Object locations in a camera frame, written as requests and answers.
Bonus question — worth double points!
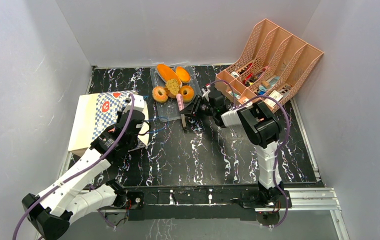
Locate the pink metal tongs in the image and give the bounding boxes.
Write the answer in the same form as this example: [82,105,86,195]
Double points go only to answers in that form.
[176,93,188,131]

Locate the pink sugared bread slice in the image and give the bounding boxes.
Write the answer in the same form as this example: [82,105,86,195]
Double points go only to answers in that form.
[156,63,183,87]

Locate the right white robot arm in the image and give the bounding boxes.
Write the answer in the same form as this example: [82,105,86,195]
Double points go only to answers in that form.
[180,92,283,207]

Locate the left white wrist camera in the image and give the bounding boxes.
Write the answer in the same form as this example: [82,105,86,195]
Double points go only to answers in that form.
[125,94,146,112]

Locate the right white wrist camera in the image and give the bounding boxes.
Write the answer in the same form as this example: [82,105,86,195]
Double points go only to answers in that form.
[201,84,211,101]

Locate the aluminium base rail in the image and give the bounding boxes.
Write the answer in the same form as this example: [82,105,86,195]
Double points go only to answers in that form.
[36,187,351,240]

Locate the sugared orange fake donut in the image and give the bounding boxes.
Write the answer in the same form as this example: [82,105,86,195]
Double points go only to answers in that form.
[152,86,168,104]

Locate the clear plastic tray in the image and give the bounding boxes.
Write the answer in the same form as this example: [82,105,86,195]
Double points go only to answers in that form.
[150,65,201,121]

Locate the stationery items in rack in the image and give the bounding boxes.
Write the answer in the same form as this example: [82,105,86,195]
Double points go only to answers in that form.
[227,62,280,104]

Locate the small yellow fake bread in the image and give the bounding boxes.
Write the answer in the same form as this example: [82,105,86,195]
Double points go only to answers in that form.
[164,78,181,99]

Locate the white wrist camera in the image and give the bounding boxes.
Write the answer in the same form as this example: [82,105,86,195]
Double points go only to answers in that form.
[125,94,146,112]
[201,84,211,101]

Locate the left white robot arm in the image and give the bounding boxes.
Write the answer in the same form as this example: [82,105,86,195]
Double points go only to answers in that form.
[12,109,146,240]

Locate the round orange fake bun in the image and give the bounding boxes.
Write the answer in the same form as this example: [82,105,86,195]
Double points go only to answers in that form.
[175,66,191,84]

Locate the pink file organizer rack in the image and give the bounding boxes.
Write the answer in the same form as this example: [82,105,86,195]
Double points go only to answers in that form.
[215,18,324,106]

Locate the brown checkered paper bag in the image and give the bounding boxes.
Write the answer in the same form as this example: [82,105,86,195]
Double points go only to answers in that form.
[68,90,149,156]

